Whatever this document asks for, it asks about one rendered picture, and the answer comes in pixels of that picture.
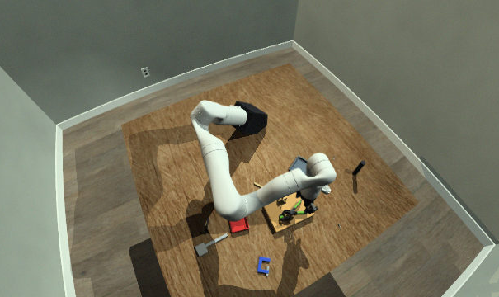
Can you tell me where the red open tray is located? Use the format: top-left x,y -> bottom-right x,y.
230,217 -> 249,233

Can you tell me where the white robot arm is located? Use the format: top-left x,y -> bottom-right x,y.
191,101 -> 337,222

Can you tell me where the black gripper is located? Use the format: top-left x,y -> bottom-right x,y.
296,191 -> 318,215

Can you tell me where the light tan wooden slab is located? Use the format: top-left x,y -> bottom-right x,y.
263,192 -> 314,233

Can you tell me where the black cylinder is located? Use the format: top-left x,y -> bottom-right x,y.
352,161 -> 365,176

